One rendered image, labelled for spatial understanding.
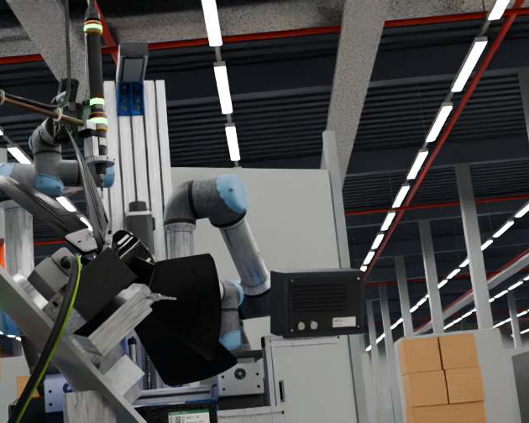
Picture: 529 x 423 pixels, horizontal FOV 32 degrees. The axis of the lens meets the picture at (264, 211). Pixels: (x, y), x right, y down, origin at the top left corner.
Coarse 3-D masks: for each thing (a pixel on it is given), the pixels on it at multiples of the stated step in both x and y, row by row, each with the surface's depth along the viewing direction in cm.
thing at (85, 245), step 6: (72, 234) 206; (78, 234) 208; (84, 234) 209; (72, 240) 204; (78, 240) 205; (84, 240) 207; (90, 240) 208; (78, 246) 203; (84, 246) 204; (90, 246) 206; (96, 246) 206
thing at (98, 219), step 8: (72, 144) 182; (80, 152) 190; (80, 168) 177; (88, 176) 186; (88, 184) 184; (88, 192) 182; (96, 192) 190; (88, 200) 179; (96, 200) 189; (88, 208) 175; (96, 208) 188; (104, 208) 198; (88, 216) 179; (96, 216) 188; (104, 216) 196; (96, 224) 187; (104, 224) 195; (96, 232) 187; (104, 232) 195; (96, 240) 188; (104, 240) 193
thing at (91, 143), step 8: (88, 120) 218; (80, 128) 218; (88, 128) 217; (80, 136) 218; (88, 136) 218; (96, 136) 219; (88, 144) 218; (96, 144) 218; (88, 152) 218; (96, 152) 218; (88, 160) 218; (96, 160) 217; (104, 160) 218; (112, 160) 219
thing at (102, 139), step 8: (88, 0) 230; (88, 8) 228; (96, 8) 229; (88, 16) 227; (96, 16) 228; (104, 136) 221; (104, 144) 220; (104, 152) 220; (96, 168) 219; (104, 168) 219
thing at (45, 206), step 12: (0, 180) 208; (12, 180) 214; (12, 192) 206; (24, 192) 210; (36, 192) 216; (24, 204) 205; (36, 204) 209; (48, 204) 212; (60, 204) 219; (36, 216) 204; (48, 216) 207; (60, 216) 210; (72, 216) 213; (60, 228) 205; (72, 228) 207; (84, 228) 211
